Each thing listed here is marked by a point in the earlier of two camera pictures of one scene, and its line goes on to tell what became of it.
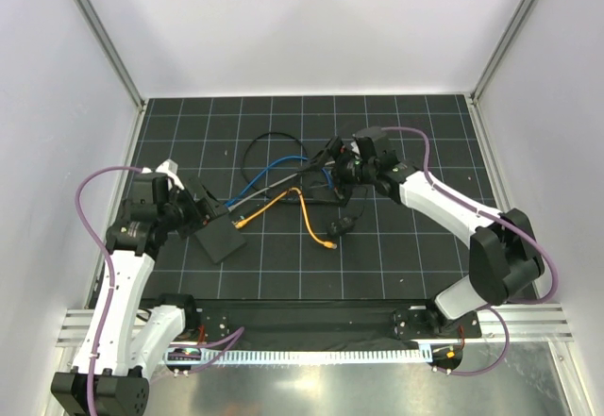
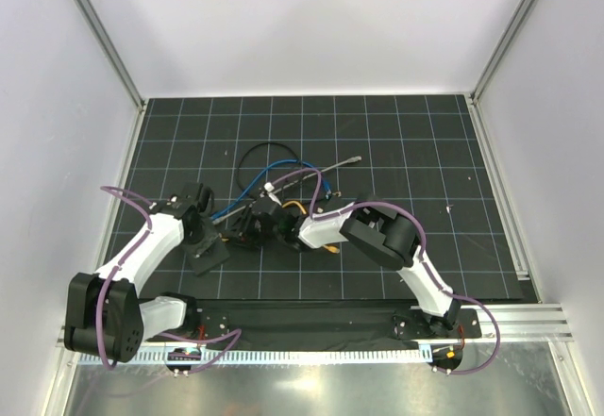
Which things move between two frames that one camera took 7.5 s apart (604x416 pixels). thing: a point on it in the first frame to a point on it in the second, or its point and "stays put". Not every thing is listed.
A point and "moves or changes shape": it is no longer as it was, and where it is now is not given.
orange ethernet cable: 241,223 moves or changes shape
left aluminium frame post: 97,26 stays put
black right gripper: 339,154 to 238,232
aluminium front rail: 526,323 stays put
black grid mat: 310,237 stays put
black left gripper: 196,218 to 209,236
